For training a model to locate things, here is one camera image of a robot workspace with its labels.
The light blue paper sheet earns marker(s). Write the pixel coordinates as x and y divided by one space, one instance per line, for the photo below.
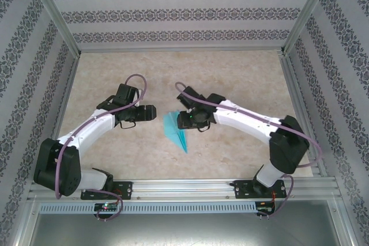
176 130

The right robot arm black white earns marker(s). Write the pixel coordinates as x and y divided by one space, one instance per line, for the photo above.
259 125

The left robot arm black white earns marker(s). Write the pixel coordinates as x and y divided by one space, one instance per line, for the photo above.
86 133

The grey sheet metal panel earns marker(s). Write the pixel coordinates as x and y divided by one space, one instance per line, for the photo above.
184 228

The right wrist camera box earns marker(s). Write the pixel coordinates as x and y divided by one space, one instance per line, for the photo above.
190 109

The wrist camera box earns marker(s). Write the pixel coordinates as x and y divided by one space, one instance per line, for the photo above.
190 109
139 99

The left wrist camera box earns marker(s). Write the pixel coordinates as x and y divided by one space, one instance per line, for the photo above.
139 99

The aluminium mounting rail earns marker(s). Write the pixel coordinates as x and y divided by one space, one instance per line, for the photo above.
184 188

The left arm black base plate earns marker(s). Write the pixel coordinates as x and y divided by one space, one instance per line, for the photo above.
127 189

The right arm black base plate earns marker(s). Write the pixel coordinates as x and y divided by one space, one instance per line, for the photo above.
242 189

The aluminium frame post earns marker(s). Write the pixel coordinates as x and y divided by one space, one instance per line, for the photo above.
306 12
56 12

